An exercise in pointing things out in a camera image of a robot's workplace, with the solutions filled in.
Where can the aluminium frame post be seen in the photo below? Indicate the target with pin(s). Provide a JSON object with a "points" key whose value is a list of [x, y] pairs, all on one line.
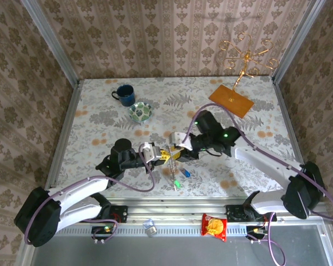
{"points": [[52, 47], [297, 44]]}

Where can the aluminium cross rail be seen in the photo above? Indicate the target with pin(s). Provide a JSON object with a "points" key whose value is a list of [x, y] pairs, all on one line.
{"points": [[169, 210]]}

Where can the aluminium side rail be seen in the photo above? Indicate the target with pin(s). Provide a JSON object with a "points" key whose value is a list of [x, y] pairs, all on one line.
{"points": [[69, 124], [287, 116]]}

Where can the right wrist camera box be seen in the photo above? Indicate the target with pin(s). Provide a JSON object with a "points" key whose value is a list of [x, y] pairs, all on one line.
{"points": [[180, 141]]}

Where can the red snack packet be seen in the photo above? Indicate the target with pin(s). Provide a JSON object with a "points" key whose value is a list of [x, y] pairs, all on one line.
{"points": [[214, 225]]}

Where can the grey metal panel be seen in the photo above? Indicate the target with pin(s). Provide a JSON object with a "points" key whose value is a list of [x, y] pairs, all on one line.
{"points": [[169, 250]]}

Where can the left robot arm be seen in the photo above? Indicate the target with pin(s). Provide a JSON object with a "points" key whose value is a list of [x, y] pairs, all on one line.
{"points": [[80, 188]]}

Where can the golden stand on wooden base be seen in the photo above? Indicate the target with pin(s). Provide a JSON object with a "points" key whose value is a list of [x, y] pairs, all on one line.
{"points": [[233, 101]]}

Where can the small clear blue packet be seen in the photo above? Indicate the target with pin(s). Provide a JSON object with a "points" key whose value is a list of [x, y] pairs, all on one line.
{"points": [[150, 228]]}

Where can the green leaf pattern bowl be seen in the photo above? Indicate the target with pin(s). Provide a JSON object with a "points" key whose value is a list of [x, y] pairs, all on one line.
{"points": [[140, 111]]}

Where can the dark blue mug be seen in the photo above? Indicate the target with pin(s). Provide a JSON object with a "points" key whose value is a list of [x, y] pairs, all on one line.
{"points": [[126, 97]]}

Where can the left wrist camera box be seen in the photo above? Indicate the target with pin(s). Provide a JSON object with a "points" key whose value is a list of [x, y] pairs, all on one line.
{"points": [[151, 152]]}

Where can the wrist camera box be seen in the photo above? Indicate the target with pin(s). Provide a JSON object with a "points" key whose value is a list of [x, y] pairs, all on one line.
{"points": [[151, 152], [180, 141]]}

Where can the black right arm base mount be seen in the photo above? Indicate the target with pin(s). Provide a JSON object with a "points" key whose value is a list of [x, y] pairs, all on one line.
{"points": [[233, 213]]}

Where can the small black connector board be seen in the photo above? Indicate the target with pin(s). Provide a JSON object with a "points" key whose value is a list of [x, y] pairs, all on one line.
{"points": [[100, 230], [252, 230]]}

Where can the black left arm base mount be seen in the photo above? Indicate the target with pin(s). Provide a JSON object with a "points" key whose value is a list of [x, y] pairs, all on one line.
{"points": [[122, 213]]}

